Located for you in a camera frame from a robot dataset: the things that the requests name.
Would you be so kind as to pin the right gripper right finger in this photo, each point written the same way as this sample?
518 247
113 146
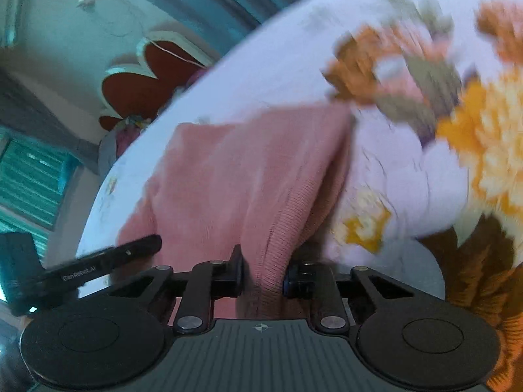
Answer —
300 279

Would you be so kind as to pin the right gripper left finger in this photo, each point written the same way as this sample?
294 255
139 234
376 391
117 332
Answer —
228 277

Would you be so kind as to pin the pink knit shirt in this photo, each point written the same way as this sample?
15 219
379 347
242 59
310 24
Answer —
265 185

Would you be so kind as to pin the pile of clothes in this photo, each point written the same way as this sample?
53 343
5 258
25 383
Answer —
117 141

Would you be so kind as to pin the teal window blind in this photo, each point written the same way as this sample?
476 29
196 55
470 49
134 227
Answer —
34 181

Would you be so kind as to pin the red heart-shaped headboard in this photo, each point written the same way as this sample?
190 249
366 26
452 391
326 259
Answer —
165 62

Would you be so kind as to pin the floral white bed sheet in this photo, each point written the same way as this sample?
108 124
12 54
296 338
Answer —
433 194

